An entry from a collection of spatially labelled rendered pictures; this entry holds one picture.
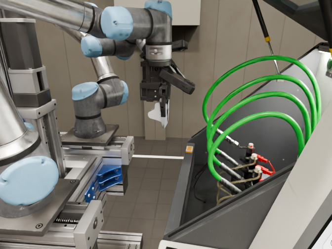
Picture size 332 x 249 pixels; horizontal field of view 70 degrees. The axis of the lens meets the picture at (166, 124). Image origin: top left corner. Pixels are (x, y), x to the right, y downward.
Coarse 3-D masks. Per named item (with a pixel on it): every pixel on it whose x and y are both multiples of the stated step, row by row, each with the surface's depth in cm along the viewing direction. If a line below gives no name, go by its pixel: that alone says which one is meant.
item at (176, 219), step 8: (192, 144) 123; (192, 152) 115; (184, 160) 108; (192, 160) 108; (184, 168) 101; (192, 168) 118; (184, 176) 96; (184, 184) 91; (176, 192) 86; (184, 192) 86; (176, 200) 82; (184, 200) 83; (176, 208) 79; (184, 208) 87; (168, 216) 75; (176, 216) 75; (184, 216) 90; (168, 224) 72; (176, 224) 72; (168, 232) 69
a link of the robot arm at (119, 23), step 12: (108, 12) 55; (120, 12) 55; (132, 12) 57; (144, 12) 59; (108, 24) 56; (120, 24) 55; (132, 24) 57; (144, 24) 59; (108, 36) 58; (120, 36) 57; (132, 36) 60; (144, 36) 62
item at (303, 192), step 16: (320, 128) 43; (320, 144) 42; (304, 160) 45; (320, 160) 40; (304, 176) 44; (320, 176) 39; (288, 192) 48; (304, 192) 42; (320, 192) 38; (272, 208) 53; (288, 208) 46; (304, 208) 41; (272, 224) 50; (288, 224) 44; (304, 224) 39; (256, 240) 56; (272, 240) 48; (288, 240) 43
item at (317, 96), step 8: (264, 56) 75; (272, 56) 74; (280, 56) 73; (240, 64) 77; (248, 64) 76; (296, 64) 73; (232, 72) 78; (312, 80) 74; (208, 96) 82; (320, 96) 75; (320, 104) 76; (320, 112) 77
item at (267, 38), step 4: (252, 0) 98; (256, 0) 97; (256, 4) 97; (256, 8) 98; (256, 12) 99; (260, 12) 98; (260, 16) 98; (260, 20) 99; (260, 24) 100; (264, 24) 99; (264, 28) 99; (264, 32) 100; (264, 36) 101; (268, 36) 100; (268, 40) 100; (268, 44) 102; (272, 52) 102; (276, 64) 103; (276, 68) 104; (280, 80) 105
